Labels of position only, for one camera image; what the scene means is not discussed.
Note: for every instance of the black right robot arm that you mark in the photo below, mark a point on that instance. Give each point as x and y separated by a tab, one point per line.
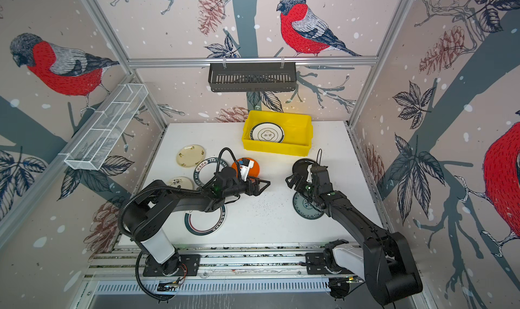
384	261

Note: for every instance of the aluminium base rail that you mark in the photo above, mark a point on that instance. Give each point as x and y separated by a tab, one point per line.
217	263

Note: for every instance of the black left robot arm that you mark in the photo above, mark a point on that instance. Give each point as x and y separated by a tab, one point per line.
142	217

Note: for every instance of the black hanging basket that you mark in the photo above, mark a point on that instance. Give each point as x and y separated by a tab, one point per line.
252	77

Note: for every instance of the white wire mesh basket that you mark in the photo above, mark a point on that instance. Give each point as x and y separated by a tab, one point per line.
109	124

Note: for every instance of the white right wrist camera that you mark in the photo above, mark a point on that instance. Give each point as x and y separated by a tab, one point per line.
309	173

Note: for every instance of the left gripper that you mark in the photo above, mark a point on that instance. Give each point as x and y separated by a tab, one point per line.
256	192

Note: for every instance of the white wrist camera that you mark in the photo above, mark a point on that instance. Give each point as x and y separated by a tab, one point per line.
309	173
245	166

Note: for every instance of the orange plate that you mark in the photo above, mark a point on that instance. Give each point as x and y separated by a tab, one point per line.
254	172

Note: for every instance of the teal patterned plate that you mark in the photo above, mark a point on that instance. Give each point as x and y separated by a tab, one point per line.
304	208

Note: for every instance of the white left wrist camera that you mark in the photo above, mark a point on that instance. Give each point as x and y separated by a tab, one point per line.
245	166

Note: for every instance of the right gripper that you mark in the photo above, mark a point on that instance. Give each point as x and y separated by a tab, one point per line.
295	180

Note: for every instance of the yellow plastic bin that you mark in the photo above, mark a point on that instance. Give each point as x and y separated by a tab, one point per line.
297	128

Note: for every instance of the teal rim Hao Shi plate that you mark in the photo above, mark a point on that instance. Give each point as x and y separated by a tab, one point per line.
206	170

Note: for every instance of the white plate black flower outline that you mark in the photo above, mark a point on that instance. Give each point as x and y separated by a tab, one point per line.
267	132

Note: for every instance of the cream plate with characters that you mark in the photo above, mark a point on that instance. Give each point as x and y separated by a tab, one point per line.
190	156

